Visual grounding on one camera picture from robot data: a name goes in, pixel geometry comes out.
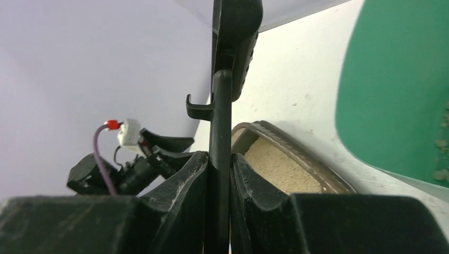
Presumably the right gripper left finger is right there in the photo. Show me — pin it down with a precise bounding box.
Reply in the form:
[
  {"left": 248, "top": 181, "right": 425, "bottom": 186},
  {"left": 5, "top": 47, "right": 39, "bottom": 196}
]
[{"left": 1, "top": 152, "right": 208, "bottom": 253}]

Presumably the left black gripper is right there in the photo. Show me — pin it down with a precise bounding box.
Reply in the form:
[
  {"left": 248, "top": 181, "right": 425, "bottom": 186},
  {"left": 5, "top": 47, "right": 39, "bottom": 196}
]
[{"left": 138, "top": 128, "right": 194, "bottom": 179}]

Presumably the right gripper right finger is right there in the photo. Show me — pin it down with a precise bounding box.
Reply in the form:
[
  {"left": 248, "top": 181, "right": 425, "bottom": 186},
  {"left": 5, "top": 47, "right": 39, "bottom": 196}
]
[{"left": 231, "top": 154, "right": 448, "bottom": 253}]

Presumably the dark plastic litter tray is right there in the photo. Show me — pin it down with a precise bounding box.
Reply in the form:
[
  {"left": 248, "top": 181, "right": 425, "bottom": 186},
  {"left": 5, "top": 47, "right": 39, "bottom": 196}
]
[{"left": 231, "top": 121, "right": 356, "bottom": 194}]

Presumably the black slotted litter scoop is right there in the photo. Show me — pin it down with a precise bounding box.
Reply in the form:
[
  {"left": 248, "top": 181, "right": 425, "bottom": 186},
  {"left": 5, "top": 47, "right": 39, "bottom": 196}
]
[{"left": 186, "top": 0, "right": 263, "bottom": 253}]

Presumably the green plastic bin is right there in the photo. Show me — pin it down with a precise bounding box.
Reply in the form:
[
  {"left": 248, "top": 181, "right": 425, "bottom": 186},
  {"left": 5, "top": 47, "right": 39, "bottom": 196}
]
[{"left": 335, "top": 1, "right": 448, "bottom": 196}]

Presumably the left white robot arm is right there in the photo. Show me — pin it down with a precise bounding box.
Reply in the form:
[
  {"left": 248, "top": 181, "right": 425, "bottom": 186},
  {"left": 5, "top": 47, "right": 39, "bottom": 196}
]
[{"left": 67, "top": 128, "right": 194, "bottom": 195}]

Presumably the beige cat litter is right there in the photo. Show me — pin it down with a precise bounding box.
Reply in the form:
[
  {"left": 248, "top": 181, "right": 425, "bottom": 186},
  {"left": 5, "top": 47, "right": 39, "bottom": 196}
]
[{"left": 244, "top": 138, "right": 322, "bottom": 194}]

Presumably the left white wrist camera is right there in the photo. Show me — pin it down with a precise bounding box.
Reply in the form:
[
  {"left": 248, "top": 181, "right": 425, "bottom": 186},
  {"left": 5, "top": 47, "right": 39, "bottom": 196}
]
[{"left": 117, "top": 119, "right": 141, "bottom": 147}]

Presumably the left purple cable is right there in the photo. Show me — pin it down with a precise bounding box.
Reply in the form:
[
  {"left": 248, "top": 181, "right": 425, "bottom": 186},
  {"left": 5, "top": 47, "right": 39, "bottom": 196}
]
[{"left": 92, "top": 120, "right": 122, "bottom": 197}]

